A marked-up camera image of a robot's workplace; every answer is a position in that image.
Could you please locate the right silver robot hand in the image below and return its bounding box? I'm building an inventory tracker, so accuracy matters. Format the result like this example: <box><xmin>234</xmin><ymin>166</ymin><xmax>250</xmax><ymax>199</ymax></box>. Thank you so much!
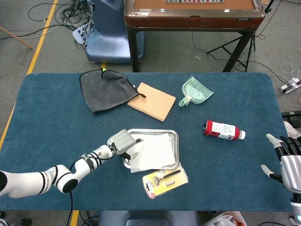
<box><xmin>260</xmin><ymin>133</ymin><xmax>301</xmax><ymax>195</ymax></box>

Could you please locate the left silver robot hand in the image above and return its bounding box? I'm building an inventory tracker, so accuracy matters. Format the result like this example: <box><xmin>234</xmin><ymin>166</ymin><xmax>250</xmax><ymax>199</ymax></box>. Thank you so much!
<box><xmin>107</xmin><ymin>129</ymin><xmax>142</xmax><ymax>161</ymax></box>

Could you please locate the white paper sheet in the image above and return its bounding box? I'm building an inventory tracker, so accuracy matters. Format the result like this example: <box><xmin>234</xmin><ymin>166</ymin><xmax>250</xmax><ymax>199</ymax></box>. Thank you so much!
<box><xmin>128</xmin><ymin>133</ymin><xmax>177</xmax><ymax>174</ymax></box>

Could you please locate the silver metal tray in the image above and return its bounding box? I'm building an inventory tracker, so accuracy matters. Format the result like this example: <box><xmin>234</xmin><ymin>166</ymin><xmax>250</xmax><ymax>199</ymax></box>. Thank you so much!
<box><xmin>122</xmin><ymin>128</ymin><xmax>180</xmax><ymax>170</ymax></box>

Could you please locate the white shoe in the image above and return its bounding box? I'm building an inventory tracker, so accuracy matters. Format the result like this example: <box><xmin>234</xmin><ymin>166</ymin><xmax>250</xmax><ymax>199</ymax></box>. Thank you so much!
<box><xmin>283</xmin><ymin>121</ymin><xmax>301</xmax><ymax>153</ymax></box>

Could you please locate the tan spiral notebook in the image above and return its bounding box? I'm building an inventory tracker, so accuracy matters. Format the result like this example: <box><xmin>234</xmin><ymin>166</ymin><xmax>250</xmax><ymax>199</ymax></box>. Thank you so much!
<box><xmin>127</xmin><ymin>82</ymin><xmax>176</xmax><ymax>123</ymax></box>

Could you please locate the grey microfibre cloth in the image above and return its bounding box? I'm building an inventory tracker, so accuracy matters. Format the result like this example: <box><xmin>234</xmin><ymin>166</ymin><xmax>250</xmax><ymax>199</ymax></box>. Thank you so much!
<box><xmin>79</xmin><ymin>67</ymin><xmax>147</xmax><ymax>114</ymax></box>

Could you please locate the black floor pedal box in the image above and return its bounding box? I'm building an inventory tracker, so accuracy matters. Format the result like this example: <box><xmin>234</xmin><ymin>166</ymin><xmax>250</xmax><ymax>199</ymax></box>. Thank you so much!
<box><xmin>281</xmin><ymin>110</ymin><xmax>301</xmax><ymax>129</ymax></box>

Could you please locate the packaged razor yellow card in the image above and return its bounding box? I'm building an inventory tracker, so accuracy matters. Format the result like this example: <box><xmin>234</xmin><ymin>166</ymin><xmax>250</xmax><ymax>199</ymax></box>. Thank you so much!
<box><xmin>142</xmin><ymin>162</ymin><xmax>189</xmax><ymax>200</ymax></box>

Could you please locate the blue felt table cover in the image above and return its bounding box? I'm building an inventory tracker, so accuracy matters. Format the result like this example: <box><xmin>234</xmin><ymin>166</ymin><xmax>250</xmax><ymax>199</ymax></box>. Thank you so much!
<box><xmin>0</xmin><ymin>72</ymin><xmax>292</xmax><ymax>212</ymax></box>

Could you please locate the grey blue robot torso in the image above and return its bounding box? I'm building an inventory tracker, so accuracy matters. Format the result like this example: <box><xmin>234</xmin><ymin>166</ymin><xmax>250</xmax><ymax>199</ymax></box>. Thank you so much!
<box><xmin>97</xmin><ymin>210</ymin><xmax>200</xmax><ymax>226</ymax></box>

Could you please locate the red labelled drink bottle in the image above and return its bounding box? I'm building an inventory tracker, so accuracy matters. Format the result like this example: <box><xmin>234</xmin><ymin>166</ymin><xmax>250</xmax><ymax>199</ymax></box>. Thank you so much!
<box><xmin>202</xmin><ymin>120</ymin><xmax>246</xmax><ymax>141</ymax></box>

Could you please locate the white red power strip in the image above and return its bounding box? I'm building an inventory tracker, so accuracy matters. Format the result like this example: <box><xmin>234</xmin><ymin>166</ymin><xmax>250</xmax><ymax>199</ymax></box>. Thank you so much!
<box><xmin>279</xmin><ymin>77</ymin><xmax>301</xmax><ymax>95</ymax></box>

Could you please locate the green plastic dustpan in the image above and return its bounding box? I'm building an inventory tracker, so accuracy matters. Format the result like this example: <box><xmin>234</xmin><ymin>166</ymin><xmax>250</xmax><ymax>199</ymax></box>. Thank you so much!
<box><xmin>178</xmin><ymin>75</ymin><xmax>214</xmax><ymax>109</ymax></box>

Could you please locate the blue grey machine base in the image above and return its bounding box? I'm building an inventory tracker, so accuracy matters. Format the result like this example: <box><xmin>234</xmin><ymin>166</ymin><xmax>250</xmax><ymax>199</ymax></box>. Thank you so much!
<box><xmin>85</xmin><ymin>0</ymin><xmax>145</xmax><ymax>64</ymax></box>

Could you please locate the white power strip with plugs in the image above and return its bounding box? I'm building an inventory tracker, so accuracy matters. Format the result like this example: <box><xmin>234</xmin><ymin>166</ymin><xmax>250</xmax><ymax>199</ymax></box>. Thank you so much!
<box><xmin>72</xmin><ymin>23</ymin><xmax>91</xmax><ymax>45</ymax></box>

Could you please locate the brown mahjong table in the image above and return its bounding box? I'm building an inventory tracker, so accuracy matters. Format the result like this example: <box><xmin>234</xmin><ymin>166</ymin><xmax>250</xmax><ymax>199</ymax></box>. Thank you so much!
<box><xmin>124</xmin><ymin>0</ymin><xmax>266</xmax><ymax>73</ymax></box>

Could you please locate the wooden stick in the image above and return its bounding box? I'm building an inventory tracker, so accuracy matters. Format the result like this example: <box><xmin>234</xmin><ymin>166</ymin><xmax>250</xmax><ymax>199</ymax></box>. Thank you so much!
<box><xmin>0</xmin><ymin>25</ymin><xmax>35</xmax><ymax>50</ymax></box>

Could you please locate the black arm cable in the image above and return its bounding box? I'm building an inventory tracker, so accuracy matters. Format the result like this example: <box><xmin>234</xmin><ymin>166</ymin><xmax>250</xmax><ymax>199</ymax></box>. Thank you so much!
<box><xmin>66</xmin><ymin>192</ymin><xmax>74</xmax><ymax>226</ymax></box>

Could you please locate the white coiled cable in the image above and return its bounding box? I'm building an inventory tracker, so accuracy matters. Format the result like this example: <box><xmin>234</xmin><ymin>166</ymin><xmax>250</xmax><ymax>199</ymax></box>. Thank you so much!
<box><xmin>280</xmin><ymin>61</ymin><xmax>301</xmax><ymax>80</ymax></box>

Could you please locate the black floor cable tangle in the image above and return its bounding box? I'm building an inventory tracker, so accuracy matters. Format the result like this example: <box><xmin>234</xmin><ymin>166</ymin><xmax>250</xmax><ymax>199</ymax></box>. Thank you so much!
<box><xmin>27</xmin><ymin>0</ymin><xmax>95</xmax><ymax>31</ymax></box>

